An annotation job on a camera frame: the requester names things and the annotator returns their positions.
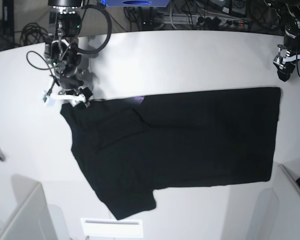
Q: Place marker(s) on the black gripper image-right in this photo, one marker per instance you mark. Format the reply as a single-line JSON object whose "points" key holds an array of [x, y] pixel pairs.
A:
{"points": [[284, 71]]}

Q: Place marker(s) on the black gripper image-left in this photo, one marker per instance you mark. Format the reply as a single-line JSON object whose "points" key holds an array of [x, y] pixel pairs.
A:
{"points": [[70, 80]]}

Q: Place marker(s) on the black T-shirt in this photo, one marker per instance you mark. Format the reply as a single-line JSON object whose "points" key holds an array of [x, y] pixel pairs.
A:
{"points": [[128, 148]]}

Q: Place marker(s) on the blue box at top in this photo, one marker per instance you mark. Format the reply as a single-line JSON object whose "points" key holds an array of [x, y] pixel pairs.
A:
{"points": [[136, 3]]}

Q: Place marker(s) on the white bin left front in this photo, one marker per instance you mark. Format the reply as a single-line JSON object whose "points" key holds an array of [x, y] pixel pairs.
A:
{"points": [[26, 214]]}

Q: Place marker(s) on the white bin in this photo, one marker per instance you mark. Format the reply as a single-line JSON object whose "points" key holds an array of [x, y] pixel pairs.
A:
{"points": [[276, 215], [26, 214]]}

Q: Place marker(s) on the white bin right front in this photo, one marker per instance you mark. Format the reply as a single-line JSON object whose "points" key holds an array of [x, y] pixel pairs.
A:
{"points": [[276, 215]]}

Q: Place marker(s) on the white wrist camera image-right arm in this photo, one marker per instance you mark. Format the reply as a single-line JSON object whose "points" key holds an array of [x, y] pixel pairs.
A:
{"points": [[281, 60]]}

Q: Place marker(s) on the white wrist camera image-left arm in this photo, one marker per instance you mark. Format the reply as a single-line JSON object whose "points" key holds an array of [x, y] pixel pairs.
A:
{"points": [[65, 96]]}

